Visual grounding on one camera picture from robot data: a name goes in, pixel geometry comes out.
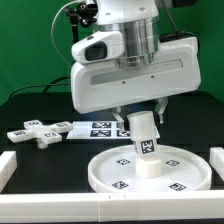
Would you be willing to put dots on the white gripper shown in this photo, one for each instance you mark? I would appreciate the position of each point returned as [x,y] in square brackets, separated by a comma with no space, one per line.
[104,85]

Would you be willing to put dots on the white round table top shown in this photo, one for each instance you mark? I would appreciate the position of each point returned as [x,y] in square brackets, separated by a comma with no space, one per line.
[172,170]

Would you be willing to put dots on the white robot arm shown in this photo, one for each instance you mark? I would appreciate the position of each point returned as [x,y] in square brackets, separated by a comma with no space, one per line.
[124,62]

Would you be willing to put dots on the white marker sheet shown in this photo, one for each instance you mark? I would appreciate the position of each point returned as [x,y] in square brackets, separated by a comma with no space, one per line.
[84,130]

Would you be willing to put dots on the white cross-shaped table base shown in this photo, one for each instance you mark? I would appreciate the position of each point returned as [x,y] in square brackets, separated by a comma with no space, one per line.
[44,134]

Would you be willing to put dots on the white left fence block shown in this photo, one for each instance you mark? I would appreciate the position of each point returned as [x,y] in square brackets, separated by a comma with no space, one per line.
[8,165]

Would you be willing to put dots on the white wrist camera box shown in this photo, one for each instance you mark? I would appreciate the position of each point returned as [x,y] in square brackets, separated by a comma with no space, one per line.
[98,47]

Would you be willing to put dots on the white front fence rail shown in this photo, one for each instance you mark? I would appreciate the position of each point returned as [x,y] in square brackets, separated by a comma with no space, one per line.
[104,207]

